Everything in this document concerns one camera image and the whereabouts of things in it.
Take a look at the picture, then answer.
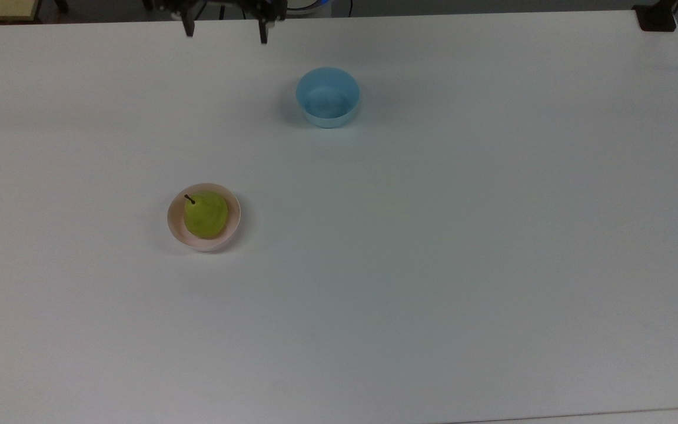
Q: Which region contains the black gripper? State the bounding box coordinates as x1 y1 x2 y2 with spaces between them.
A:
154 0 288 45

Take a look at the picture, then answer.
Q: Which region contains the pink plastic bowl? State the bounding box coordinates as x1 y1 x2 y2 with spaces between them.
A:
167 183 242 253

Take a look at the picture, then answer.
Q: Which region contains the green pear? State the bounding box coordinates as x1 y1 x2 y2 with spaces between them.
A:
183 190 229 240

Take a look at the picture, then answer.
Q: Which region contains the blue plastic bowl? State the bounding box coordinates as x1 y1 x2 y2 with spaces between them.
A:
295 67 361 129

